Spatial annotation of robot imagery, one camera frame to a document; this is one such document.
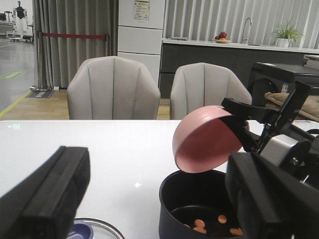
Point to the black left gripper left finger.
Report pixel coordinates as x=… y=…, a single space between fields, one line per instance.
x=44 y=205

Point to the fruit plate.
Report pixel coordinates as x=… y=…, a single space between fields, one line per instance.
x=221 y=38

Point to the left grey upholstered chair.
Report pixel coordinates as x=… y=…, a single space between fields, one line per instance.
x=113 y=88

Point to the black appliance box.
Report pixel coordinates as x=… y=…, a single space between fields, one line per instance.
x=277 y=78

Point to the pink bowl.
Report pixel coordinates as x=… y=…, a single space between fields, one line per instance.
x=205 y=137

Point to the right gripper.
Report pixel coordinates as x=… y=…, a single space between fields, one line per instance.
x=282 y=143

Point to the glass pot lid blue knob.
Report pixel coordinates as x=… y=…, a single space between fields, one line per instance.
x=91 y=228

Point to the grey upholstered chair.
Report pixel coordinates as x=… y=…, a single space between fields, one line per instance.
x=203 y=84
x=113 y=88

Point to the right grey upholstered chair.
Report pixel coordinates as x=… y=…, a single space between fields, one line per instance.
x=203 y=84

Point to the dark kitchen counter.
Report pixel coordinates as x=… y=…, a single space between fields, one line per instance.
x=237 y=57

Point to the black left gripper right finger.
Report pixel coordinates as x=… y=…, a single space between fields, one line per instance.
x=269 y=202

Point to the orange ham slice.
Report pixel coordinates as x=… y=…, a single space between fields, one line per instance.
x=236 y=232
x=199 y=223
x=222 y=219
x=200 y=230

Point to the potted green plant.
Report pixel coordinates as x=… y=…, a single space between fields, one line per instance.
x=286 y=34

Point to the grey curtain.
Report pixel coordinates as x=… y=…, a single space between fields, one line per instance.
x=58 y=59

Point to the chrome faucet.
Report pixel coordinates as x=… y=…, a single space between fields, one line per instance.
x=246 y=30

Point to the white refrigerator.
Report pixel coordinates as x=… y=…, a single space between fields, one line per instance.
x=140 y=28

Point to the dark blue saucepan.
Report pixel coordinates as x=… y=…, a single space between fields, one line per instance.
x=185 y=197

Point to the beige cushion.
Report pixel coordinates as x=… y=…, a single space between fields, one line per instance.
x=309 y=110

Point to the red barrier belt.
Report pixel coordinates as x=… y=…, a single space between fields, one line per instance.
x=81 y=36

